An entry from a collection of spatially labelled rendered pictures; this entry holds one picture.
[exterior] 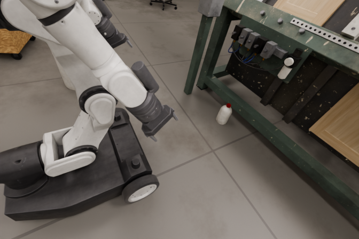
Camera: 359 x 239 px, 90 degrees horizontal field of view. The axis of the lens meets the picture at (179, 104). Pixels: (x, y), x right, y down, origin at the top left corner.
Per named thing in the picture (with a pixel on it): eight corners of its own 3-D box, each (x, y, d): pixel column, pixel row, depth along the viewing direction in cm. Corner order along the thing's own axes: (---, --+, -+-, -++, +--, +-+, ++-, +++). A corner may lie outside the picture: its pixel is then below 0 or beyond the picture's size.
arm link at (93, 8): (96, 38, 81) (77, 17, 71) (92, 24, 86) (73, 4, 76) (118, 24, 81) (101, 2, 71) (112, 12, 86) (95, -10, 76)
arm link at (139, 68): (135, 121, 50) (110, 98, 41) (123, 100, 56) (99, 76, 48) (168, 97, 51) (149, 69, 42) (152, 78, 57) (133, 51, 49)
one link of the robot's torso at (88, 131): (63, 174, 84) (83, 95, 61) (59, 141, 95) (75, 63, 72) (98, 167, 94) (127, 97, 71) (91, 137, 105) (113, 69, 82)
